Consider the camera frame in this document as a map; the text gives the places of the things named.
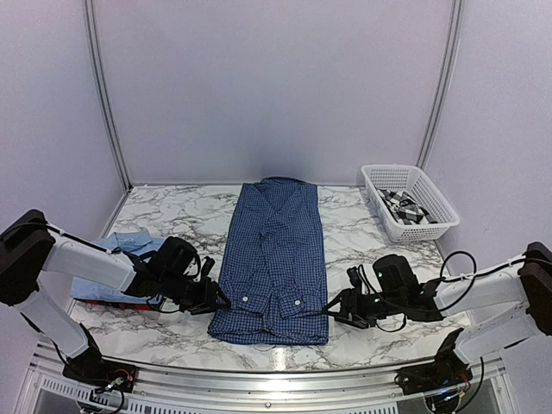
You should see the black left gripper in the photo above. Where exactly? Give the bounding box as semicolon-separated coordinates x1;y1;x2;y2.
160;272;231;316

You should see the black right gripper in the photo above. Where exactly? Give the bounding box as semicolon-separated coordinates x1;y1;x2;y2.
322;288;405;329

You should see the blue checkered long sleeve shirt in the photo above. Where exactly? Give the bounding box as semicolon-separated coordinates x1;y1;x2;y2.
208;178;329;346

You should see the light blue shirt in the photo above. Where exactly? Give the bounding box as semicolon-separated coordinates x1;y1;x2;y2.
71;231;169;303

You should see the red black plaid shirt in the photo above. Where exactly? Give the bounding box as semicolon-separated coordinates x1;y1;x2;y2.
77;298;165;311

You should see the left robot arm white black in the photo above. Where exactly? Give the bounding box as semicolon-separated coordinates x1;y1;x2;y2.
1;210;230;384

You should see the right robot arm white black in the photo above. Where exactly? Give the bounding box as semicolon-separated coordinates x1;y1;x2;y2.
323;242;551;386

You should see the black white plaid shirt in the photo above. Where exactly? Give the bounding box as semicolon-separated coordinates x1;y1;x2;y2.
376;188;437;225

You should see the white plastic mesh basket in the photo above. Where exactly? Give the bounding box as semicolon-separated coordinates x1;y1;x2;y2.
361;165;460;242

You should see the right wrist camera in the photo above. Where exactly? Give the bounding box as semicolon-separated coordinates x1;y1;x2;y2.
347;267;367;290

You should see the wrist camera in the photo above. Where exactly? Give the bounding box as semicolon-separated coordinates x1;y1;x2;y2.
347;267;367;290
199;256;216;279

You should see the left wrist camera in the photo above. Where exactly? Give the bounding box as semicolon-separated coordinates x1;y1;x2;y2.
199;256;216;279

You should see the aluminium front frame rail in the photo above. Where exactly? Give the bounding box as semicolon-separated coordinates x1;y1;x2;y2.
15;341;519;413

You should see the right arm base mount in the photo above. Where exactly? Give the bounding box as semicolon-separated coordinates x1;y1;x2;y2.
394;361;473;395

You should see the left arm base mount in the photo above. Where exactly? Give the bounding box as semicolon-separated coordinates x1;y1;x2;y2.
62;358;138;392

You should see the right aluminium corner post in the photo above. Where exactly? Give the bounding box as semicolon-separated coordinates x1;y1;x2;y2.
416;0;465;170

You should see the aluminium corner post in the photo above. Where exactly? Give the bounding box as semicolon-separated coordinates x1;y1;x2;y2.
83;0;133;192
416;0;465;170

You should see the left aluminium corner post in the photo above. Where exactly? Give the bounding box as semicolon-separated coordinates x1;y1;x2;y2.
83;0;133;192

